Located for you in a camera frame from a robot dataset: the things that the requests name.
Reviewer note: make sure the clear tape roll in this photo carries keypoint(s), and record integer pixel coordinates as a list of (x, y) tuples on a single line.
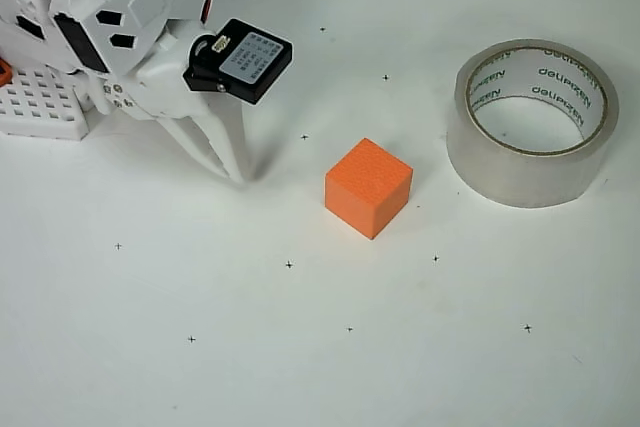
[(530, 174)]

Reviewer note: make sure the orange foam cube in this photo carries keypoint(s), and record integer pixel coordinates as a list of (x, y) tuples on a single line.
[(367, 184)]

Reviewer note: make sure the orange clamp piece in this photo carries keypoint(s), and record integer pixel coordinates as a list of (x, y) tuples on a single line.
[(4, 71)]

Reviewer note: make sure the white perforated base plate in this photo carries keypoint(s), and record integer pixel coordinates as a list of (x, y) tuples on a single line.
[(35, 107)]

